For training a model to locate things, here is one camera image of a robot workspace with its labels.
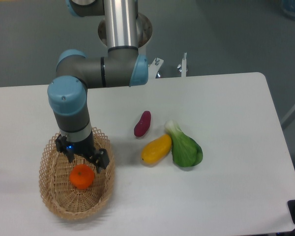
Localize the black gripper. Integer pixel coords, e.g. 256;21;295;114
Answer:
55;133;110;174

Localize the orange fruit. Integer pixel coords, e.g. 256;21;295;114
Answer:
69;164;95;190

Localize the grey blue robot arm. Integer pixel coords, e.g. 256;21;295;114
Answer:
47;0;148;172

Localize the woven wicker basket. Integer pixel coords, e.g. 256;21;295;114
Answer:
39;127;115;220

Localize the purple sweet potato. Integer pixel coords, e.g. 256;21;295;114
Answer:
134;111;151;138

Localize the yellow mango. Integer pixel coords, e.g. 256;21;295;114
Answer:
141;134;172;165

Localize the green bok choy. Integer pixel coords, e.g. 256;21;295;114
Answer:
164;120;203;168

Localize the blue object top right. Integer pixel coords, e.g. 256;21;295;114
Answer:
280;0;295;20

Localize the white metal bracket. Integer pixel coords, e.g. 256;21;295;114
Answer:
177;52;188;77

